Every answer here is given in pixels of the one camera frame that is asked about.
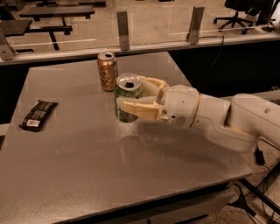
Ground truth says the black office chair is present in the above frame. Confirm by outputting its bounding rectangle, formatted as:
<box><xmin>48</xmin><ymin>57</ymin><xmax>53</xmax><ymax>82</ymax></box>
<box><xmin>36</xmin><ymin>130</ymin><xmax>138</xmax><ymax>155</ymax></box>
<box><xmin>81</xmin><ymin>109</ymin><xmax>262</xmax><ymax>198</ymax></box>
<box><xmin>213</xmin><ymin>0</ymin><xmax>274</xmax><ymax>35</ymax></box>

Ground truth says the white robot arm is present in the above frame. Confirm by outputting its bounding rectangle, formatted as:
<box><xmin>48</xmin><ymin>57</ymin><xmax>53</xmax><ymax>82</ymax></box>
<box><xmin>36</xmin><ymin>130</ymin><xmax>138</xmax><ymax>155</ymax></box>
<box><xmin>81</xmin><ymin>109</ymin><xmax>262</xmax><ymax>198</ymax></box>
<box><xmin>115</xmin><ymin>73</ymin><xmax>280</xmax><ymax>153</ymax></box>

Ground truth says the black power adapter with cable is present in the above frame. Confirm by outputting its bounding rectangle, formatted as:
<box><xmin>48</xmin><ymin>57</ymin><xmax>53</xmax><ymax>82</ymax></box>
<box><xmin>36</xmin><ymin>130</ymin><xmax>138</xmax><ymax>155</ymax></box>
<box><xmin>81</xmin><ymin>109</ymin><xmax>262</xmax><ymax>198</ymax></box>
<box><xmin>254</xmin><ymin>139</ymin><xmax>278</xmax><ymax>167</ymax></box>

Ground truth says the metal bracket right post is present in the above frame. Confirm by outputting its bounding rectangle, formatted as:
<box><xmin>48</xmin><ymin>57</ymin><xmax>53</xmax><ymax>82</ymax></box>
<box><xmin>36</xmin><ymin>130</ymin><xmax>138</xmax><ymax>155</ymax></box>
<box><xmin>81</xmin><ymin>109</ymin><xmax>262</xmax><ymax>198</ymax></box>
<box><xmin>186</xmin><ymin>6</ymin><xmax>204</xmax><ymax>45</ymax></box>

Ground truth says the orange soda can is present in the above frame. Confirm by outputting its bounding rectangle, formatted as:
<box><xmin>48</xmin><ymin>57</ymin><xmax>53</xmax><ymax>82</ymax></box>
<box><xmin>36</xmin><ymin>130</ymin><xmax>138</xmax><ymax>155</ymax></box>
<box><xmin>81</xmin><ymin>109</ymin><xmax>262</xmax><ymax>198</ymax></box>
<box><xmin>97</xmin><ymin>52</ymin><xmax>118</xmax><ymax>92</ymax></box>

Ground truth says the metal bracket centre post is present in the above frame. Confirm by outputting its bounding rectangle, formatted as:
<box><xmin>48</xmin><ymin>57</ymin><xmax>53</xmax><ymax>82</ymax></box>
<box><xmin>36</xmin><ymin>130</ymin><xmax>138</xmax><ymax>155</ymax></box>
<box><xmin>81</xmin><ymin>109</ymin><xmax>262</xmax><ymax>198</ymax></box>
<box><xmin>117</xmin><ymin>10</ymin><xmax>130</xmax><ymax>51</ymax></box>

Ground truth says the metal barrier rail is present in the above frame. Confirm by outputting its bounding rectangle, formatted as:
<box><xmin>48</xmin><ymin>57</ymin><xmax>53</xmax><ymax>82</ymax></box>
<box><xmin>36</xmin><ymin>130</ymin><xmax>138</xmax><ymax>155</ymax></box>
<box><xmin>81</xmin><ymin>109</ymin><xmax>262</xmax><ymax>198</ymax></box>
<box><xmin>0</xmin><ymin>32</ymin><xmax>280</xmax><ymax>66</ymax></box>

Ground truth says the green soda can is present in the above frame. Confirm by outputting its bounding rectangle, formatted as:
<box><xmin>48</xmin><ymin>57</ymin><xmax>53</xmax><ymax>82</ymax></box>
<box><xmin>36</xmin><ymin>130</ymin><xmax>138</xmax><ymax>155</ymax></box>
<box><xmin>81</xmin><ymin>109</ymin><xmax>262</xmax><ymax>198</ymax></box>
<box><xmin>114</xmin><ymin>73</ymin><xmax>143</xmax><ymax>123</ymax></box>

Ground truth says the black background table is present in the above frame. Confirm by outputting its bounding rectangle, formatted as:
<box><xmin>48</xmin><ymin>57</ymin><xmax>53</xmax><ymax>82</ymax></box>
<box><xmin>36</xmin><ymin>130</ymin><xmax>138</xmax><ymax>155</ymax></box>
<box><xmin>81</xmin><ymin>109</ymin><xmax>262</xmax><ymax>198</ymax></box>
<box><xmin>19</xmin><ymin>5</ymin><xmax>95</xmax><ymax>51</ymax></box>

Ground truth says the metal bracket post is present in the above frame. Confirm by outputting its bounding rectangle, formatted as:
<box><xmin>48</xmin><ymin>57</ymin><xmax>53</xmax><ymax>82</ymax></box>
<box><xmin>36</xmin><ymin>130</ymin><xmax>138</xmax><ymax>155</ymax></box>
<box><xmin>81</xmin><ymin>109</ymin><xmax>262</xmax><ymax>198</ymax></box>
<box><xmin>117</xmin><ymin>10</ymin><xmax>130</xmax><ymax>51</ymax></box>
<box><xmin>186</xmin><ymin>6</ymin><xmax>204</xmax><ymax>45</ymax></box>
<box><xmin>0</xmin><ymin>29</ymin><xmax>15</xmax><ymax>60</ymax></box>

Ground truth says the black tripod stand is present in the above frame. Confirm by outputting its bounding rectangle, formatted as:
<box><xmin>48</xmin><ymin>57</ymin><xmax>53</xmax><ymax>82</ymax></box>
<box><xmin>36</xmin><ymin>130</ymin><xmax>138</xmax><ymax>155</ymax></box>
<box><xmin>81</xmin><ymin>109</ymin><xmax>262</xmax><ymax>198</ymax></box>
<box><xmin>228</xmin><ymin>162</ymin><xmax>280</xmax><ymax>217</ymax></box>

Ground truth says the metal bracket left post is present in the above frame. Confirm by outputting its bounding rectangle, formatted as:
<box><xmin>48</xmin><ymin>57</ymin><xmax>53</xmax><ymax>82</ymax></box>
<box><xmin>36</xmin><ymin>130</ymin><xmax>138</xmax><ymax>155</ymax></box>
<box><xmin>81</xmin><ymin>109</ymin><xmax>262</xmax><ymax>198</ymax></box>
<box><xmin>0</xmin><ymin>29</ymin><xmax>15</xmax><ymax>60</ymax></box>

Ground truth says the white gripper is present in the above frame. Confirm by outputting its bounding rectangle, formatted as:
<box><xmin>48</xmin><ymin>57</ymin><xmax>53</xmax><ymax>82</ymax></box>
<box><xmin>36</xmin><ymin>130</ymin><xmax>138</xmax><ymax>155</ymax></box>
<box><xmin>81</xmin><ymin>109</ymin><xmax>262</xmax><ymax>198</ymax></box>
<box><xmin>116</xmin><ymin>75</ymin><xmax>200</xmax><ymax>126</ymax></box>

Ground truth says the black snack bar wrapper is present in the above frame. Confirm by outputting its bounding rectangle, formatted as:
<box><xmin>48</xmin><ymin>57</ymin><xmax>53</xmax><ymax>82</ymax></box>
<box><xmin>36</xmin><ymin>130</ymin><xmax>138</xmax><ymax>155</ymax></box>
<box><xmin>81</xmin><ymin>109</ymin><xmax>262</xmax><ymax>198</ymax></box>
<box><xmin>19</xmin><ymin>100</ymin><xmax>58</xmax><ymax>132</ymax></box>

